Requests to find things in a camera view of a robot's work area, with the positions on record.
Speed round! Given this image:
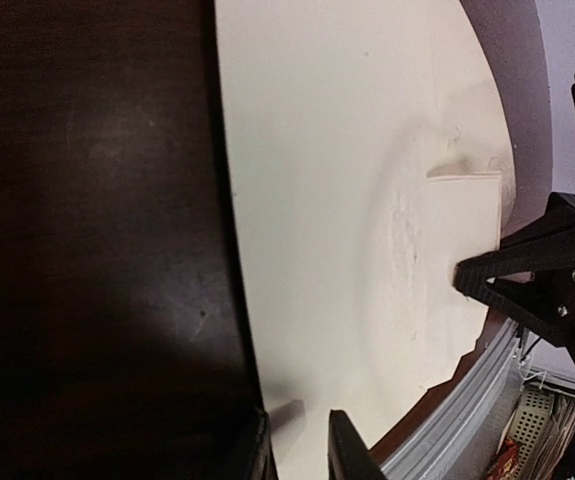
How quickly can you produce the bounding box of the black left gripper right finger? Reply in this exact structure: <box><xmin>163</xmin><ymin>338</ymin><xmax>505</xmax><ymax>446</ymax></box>
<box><xmin>327</xmin><ymin>410</ymin><xmax>386</xmax><ymax>480</ymax></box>

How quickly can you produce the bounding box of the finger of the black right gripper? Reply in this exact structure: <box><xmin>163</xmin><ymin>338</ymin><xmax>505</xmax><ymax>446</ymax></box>
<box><xmin>454</xmin><ymin>192</ymin><xmax>575</xmax><ymax>285</ymax></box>
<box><xmin>454</xmin><ymin>251</ymin><xmax>575</xmax><ymax>365</ymax></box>

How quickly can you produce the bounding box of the lined stationery sheet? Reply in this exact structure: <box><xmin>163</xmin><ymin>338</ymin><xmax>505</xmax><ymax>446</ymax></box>
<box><xmin>423</xmin><ymin>172</ymin><xmax>502</xmax><ymax>278</ymax></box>

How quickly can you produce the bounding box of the red snack packet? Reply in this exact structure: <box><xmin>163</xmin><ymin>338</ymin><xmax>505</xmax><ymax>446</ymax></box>
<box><xmin>484</xmin><ymin>439</ymin><xmax>519</xmax><ymax>480</ymax></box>

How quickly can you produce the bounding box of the aluminium front rail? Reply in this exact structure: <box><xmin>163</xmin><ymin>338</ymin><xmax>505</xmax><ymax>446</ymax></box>
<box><xmin>371</xmin><ymin>311</ymin><xmax>520</xmax><ymax>479</ymax></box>

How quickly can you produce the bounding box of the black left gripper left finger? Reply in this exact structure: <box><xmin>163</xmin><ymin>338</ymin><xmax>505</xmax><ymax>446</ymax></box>
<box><xmin>244</xmin><ymin>410</ymin><xmax>278</xmax><ymax>480</ymax></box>

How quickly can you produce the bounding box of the cream envelope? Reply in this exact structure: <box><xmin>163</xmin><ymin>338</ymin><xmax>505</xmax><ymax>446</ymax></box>
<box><xmin>216</xmin><ymin>1</ymin><xmax>515</xmax><ymax>479</ymax></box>

